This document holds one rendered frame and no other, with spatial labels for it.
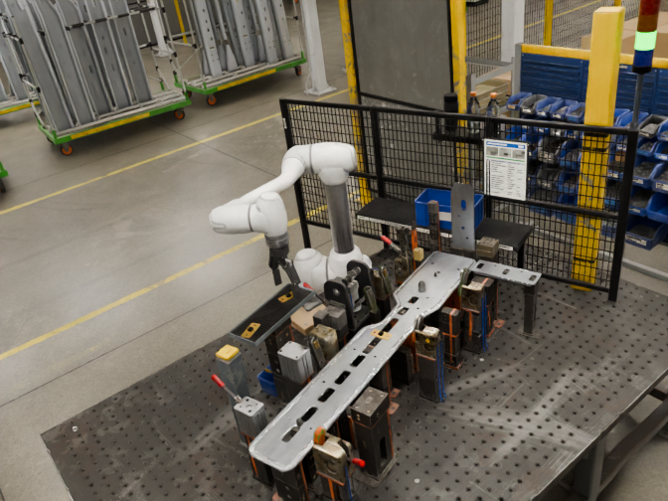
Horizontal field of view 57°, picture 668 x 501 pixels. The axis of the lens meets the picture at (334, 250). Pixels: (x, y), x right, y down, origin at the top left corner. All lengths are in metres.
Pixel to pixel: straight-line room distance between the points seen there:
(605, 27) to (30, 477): 3.57
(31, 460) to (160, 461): 1.51
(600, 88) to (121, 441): 2.44
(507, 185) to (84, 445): 2.20
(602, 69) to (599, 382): 1.26
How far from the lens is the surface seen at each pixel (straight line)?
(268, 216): 2.23
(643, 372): 2.83
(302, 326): 2.99
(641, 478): 3.37
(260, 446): 2.12
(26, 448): 4.11
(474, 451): 2.42
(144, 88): 9.36
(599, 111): 2.84
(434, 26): 4.51
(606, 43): 2.76
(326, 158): 2.69
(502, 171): 3.04
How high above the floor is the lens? 2.53
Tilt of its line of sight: 30 degrees down
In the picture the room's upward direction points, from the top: 8 degrees counter-clockwise
